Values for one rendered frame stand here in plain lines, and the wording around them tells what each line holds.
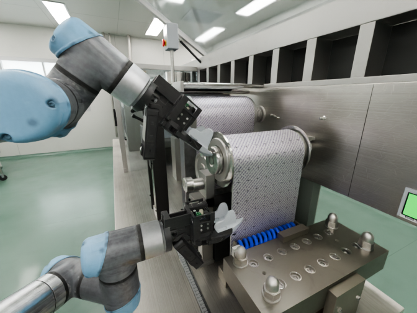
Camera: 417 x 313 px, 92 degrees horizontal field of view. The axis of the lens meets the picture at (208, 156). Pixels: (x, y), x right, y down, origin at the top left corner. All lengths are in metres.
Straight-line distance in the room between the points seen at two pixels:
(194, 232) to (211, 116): 0.39
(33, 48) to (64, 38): 5.77
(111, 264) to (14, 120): 0.30
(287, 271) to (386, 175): 0.32
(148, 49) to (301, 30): 5.52
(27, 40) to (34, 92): 5.96
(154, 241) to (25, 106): 0.31
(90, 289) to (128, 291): 0.08
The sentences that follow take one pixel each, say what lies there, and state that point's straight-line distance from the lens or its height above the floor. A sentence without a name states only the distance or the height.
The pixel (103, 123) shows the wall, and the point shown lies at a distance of 5.99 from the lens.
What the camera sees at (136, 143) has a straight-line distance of 1.46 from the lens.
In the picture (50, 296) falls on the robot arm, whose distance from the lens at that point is 0.55.
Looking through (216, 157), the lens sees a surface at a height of 1.27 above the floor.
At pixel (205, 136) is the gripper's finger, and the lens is 0.47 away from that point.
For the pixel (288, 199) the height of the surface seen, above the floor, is 1.12.
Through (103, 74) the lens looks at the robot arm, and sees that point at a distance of 0.41.
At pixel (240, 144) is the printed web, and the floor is 1.30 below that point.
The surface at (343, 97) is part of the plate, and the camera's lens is 0.67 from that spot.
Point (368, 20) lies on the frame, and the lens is 0.68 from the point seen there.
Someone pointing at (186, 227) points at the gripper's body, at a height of 1.13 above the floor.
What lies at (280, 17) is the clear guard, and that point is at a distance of 0.90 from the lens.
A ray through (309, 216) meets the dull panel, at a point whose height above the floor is 1.01.
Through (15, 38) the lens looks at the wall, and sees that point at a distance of 6.27.
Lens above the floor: 1.41
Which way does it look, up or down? 17 degrees down
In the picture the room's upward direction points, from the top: straight up
